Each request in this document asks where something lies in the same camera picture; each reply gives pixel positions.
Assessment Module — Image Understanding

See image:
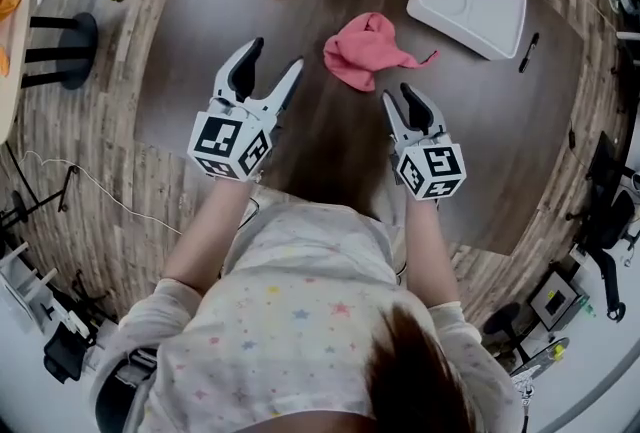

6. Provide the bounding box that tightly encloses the black office chair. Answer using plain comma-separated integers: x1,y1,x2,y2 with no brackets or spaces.
564,130,640,322
43,320,96,385

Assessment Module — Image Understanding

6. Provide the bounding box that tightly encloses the white floor cable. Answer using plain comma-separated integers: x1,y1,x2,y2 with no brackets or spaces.
19,150,184,237

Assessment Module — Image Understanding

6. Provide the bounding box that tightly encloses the skateboard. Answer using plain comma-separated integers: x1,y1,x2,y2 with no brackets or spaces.
509,335,571,392

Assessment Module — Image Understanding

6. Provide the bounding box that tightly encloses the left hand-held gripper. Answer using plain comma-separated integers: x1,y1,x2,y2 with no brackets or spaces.
187,37,305,183

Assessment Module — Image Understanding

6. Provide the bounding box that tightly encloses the black marker pen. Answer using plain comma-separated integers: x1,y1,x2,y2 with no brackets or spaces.
518,31,541,74

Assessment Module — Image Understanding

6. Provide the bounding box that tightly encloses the grey box with black screen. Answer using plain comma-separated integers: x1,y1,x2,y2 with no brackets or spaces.
528,269,587,333

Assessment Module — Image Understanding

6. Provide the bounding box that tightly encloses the person's left forearm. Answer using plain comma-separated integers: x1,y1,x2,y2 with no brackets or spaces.
162,173,254,297

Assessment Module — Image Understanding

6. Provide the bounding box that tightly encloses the black round stand base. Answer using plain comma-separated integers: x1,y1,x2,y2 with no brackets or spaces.
482,302,534,360

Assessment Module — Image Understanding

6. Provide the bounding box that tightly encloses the pink cloth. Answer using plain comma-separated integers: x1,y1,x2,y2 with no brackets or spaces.
322,11,440,93

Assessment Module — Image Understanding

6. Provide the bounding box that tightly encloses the white wooden rack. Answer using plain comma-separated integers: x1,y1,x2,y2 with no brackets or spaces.
0,240,99,337

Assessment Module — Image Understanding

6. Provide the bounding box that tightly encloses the pale table with black base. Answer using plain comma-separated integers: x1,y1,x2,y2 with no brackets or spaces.
0,0,99,145

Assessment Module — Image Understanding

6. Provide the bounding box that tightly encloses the person's star print shirt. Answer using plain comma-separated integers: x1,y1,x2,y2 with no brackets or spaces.
89,198,526,433

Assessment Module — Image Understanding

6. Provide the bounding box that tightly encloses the orange cloth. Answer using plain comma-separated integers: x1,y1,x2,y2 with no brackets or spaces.
0,0,25,78

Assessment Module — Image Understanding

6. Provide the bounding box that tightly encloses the black waist pack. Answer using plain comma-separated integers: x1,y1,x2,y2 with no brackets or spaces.
92,345,160,433

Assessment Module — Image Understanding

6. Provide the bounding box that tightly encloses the person's right forearm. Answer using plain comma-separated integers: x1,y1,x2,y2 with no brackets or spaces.
402,198,461,310

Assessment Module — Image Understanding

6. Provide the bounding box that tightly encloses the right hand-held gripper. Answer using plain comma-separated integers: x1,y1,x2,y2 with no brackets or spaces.
381,81,469,203

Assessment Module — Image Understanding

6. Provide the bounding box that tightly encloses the black floor stand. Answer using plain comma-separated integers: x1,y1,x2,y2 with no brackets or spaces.
0,140,80,227

